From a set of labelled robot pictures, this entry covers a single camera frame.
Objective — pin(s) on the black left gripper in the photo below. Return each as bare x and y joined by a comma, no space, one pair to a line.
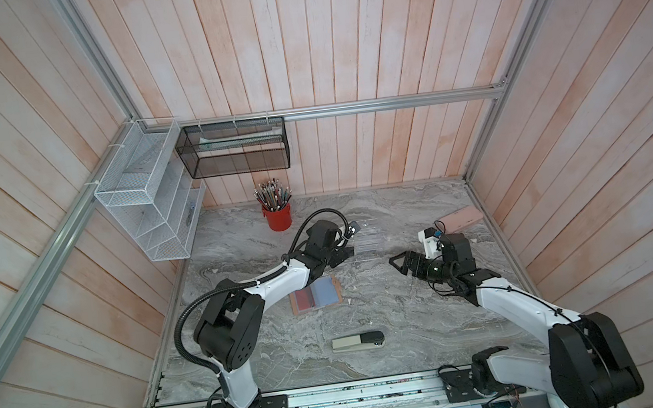
338,257

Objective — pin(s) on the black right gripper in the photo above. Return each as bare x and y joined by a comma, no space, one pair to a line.
410,257

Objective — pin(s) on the black VIP card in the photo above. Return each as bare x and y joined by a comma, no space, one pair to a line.
352,229

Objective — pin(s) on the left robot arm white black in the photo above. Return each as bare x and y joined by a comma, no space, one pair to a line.
230,323

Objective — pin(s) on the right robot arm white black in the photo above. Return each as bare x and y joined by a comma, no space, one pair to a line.
586,364

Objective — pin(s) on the clear acrylic tiered organizer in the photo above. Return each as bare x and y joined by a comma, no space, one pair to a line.
374,240

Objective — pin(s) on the red pencil cup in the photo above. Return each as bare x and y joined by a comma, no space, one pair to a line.
279,220

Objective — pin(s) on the pink pencil case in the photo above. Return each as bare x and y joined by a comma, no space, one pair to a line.
461,219

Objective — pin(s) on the bundle of pencils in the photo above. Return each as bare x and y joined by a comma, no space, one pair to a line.
272,195

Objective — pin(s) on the beige black stapler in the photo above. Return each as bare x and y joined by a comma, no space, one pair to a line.
359,342

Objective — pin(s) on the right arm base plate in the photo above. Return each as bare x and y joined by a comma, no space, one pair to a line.
459,386

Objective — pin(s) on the black mesh wall basket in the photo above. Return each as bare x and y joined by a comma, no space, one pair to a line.
234,148

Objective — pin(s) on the white wire mesh shelf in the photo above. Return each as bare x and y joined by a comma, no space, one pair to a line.
147,189

